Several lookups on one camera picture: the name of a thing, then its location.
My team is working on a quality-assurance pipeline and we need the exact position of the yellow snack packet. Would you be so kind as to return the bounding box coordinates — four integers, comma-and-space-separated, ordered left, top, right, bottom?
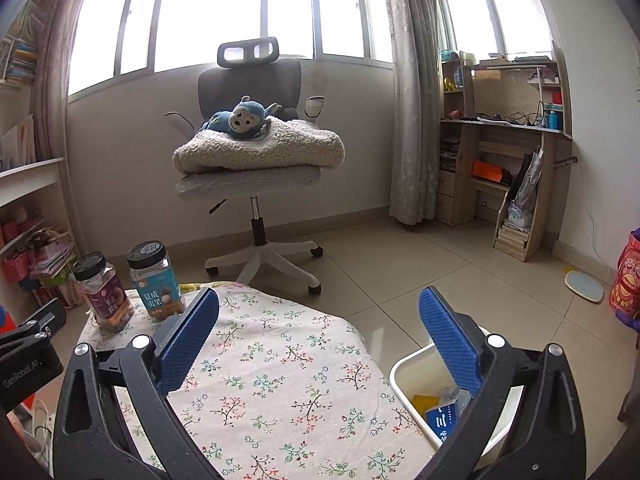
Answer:
411, 394, 441, 416

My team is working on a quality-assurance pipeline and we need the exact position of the white bookshelf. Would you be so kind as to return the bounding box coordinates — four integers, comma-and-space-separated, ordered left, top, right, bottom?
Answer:
0, 35, 76, 311

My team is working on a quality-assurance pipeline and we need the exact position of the large bay window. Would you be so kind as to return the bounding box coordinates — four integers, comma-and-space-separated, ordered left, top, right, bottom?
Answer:
67, 0, 396, 96

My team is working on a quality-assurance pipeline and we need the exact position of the red printed bag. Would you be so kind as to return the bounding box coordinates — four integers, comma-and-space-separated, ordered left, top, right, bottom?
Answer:
609, 227, 640, 333

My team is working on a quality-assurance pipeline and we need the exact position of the small window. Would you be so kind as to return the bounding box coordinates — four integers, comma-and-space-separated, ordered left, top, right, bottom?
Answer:
435, 0, 556, 58

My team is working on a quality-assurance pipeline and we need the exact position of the stack of books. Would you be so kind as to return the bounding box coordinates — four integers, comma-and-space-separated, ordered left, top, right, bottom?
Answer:
440, 137, 458, 173

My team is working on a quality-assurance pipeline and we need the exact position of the white bathroom scale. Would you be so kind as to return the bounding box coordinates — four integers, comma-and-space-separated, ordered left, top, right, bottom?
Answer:
564, 269, 606, 303

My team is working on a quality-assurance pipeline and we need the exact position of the wooden desk with shelves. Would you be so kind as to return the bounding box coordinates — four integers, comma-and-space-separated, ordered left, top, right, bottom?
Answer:
435, 42, 573, 262

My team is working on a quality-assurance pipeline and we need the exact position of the floral tablecloth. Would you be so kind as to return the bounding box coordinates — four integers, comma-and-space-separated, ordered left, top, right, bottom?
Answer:
80, 280, 441, 480

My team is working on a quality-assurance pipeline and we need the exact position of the blue carton box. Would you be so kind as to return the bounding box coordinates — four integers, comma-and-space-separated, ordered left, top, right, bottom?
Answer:
425, 390, 473, 448

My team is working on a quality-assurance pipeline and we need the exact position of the grey lace curtain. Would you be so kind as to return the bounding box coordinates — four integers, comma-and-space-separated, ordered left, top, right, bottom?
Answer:
380, 0, 443, 227

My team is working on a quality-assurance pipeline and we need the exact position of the folded silver umbrella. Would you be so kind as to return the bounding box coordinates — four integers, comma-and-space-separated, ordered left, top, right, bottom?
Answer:
507, 146, 545, 226

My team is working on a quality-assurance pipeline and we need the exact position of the grey office chair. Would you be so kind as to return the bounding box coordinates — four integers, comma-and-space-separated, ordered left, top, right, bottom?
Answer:
165, 36, 326, 295

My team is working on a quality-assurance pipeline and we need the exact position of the teal label nut jar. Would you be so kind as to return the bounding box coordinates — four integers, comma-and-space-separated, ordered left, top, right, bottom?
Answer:
126, 241, 187, 322

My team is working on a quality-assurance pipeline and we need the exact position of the cream fleece blanket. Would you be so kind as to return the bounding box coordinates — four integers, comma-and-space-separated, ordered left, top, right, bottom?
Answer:
172, 119, 346, 177

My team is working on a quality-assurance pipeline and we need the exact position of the orange box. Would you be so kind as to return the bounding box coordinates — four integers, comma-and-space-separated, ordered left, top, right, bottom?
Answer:
471, 160, 513, 183

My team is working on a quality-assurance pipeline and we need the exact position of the blue monkey plush toy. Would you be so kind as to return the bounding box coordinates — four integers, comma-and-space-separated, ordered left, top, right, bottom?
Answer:
202, 96, 283, 138

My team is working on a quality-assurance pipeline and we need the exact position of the white plastic bin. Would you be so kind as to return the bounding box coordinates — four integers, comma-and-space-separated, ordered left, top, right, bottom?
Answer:
389, 327, 521, 466

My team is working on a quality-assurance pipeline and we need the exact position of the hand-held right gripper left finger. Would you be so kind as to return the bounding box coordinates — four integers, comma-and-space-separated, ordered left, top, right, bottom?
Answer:
52, 285, 226, 480

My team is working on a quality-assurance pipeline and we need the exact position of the brown curtain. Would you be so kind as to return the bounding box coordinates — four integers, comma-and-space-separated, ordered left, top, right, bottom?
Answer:
30, 0, 108, 261

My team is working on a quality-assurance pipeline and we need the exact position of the purple label nut jar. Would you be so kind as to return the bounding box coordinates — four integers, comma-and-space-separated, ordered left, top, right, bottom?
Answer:
71, 252, 135, 333

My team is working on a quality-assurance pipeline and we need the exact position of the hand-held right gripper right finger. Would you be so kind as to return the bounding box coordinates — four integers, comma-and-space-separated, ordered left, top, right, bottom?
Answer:
417, 286, 586, 480

